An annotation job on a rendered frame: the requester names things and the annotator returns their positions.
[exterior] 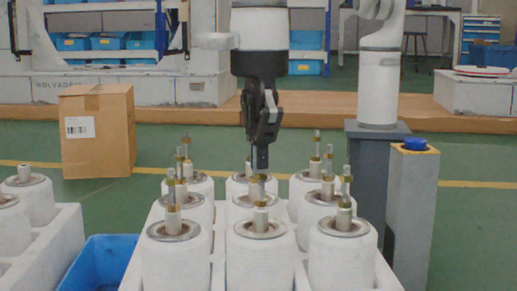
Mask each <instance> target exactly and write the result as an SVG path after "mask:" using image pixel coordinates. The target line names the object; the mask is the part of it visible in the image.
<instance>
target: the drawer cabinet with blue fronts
mask: <svg viewBox="0 0 517 291"><path fill-rule="evenodd" d="M501 23H502V15H481V14H461V15H460V26H459V29H460V34H459V43H458V51H457V54H458V60H457V66H461V65H469V44H473V38H477V39H485V41H487V42H491V44H500V37H501V30H502V29H501ZM454 29H455V24H454V23H453V22H452V21H451V27H450V36H449V53H448V54H451V55H452V54H453V48H452V46H453V38H454ZM448 64H449V65H450V67H449V69H450V70H453V69H452V58H448Z"/></svg>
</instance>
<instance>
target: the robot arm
mask: <svg viewBox="0 0 517 291"><path fill-rule="evenodd" d="M232 8H233V9H232V14H231V16H230V22H229V33H209V32H201V33H200V34H199V35H198V46H197V48H200V49H205V50H212V51H213V50H222V51H224V50H229V61H230V73H231V74H232V76H234V77H237V78H244V79H245V89H242V94H241V95H240V97H239V100H240V103H241V108H242V118H243V123H244V131H245V133H246V134H248V135H247V139H248V141H252V143H250V169H252V170H253V171H254V172H255V173H256V174H260V173H267V172H269V171H270V145H269V144H271V143H272V142H275V141H276V138H277V134H278V132H279V128H280V126H281V122H282V119H283V116H284V108H283V107H282V106H278V107H276V105H277V104H278V98H279V96H278V91H277V90H276V88H275V79H276V78H282V77H286V76H287V74H288V72H289V32H290V29H289V19H288V9H287V0H232ZM353 9H354V12H355V13H356V14H357V15H358V16H359V17H360V18H363V19H374V20H384V25H383V27H382V28H381V29H380V30H379V31H377V32H375V33H373V34H371V35H369V36H365V37H363V38H362V39H361V40H360V42H359V89H358V107H357V123H356V125H357V126H359V127H361V128H365V129H394V128H396V127H397V106H398V93H399V82H400V68H401V63H400V56H401V52H400V51H401V42H402V38H403V31H404V16H405V9H406V0H353Z"/></svg>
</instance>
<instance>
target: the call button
mask: <svg viewBox="0 0 517 291"><path fill-rule="evenodd" d="M404 144H406V148H409V149H415V150H420V149H424V148H425V146H426V145H427V140H426V139H424V138H420V137H407V138H406V139H404Z"/></svg>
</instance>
